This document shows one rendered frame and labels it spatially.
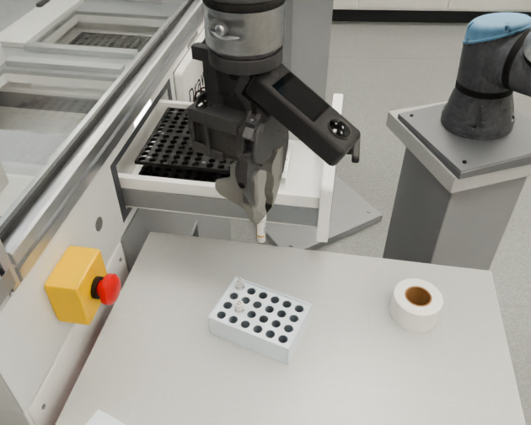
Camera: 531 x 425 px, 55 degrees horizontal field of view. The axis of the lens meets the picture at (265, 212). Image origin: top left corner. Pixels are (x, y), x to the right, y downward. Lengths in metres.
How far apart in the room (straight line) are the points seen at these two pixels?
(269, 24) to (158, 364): 0.48
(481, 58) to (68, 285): 0.85
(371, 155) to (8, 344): 2.06
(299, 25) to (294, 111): 1.25
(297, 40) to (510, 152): 0.84
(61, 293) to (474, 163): 0.80
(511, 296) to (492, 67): 1.05
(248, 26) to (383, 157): 2.05
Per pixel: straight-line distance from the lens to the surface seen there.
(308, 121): 0.49
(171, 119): 0.96
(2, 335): 0.63
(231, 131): 0.52
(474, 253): 1.39
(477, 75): 1.14
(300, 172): 0.92
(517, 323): 1.92
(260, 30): 0.47
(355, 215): 2.08
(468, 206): 1.25
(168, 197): 0.83
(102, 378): 0.76
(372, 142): 2.58
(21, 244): 0.62
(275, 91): 0.49
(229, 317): 0.74
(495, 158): 1.14
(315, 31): 1.78
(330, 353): 0.75
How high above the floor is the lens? 1.38
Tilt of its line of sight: 41 degrees down
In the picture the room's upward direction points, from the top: straight up
